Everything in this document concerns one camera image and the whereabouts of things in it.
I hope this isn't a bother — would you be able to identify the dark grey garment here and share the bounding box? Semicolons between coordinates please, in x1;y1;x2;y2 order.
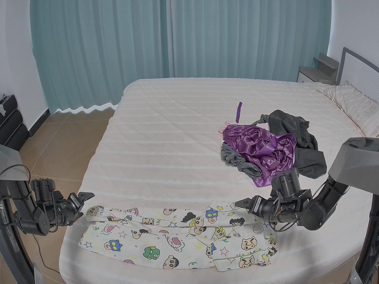
252;109;327;179

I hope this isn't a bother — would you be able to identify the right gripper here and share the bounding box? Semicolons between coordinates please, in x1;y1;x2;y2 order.
249;195;271;218

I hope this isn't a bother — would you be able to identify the purple satin garment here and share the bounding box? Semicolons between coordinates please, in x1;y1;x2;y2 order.
222;102;297;188

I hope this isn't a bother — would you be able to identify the black chest of drawers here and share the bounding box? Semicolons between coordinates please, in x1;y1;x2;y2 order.
0;94;30;151

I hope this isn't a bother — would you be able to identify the pink garment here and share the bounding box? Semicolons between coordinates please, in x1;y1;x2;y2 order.
219;120;270;135

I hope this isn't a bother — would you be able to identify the pale pink pillow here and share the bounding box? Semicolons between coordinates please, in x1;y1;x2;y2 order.
317;81;379;138

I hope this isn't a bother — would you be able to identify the white printed pyjama top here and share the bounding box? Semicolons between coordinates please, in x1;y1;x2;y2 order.
78;200;279;273

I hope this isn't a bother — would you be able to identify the blue-green curtain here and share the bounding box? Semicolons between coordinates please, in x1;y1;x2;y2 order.
169;0;332;82
30;0;174;115

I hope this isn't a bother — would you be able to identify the bed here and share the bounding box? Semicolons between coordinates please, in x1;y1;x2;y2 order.
59;47;379;277

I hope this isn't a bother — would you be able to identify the white grey bedside table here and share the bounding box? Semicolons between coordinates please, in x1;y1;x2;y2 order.
297;52;339;84

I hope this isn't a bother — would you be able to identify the black cable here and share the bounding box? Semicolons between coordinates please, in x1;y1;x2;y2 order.
266;218;298;232
30;234;61;274
0;164;31;186

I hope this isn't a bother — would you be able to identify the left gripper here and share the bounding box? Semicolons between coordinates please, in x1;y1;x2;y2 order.
67;192;85;212

